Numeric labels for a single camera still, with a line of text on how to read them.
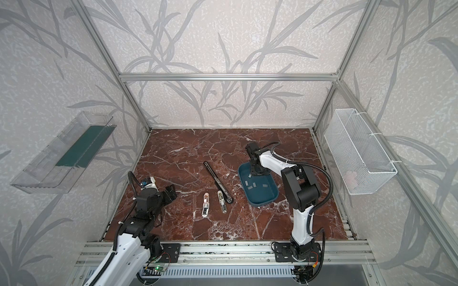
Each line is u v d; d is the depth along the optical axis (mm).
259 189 918
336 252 753
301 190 510
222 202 865
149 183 718
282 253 732
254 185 935
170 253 732
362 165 609
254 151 770
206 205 854
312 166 500
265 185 934
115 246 514
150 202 620
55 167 634
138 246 553
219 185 918
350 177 719
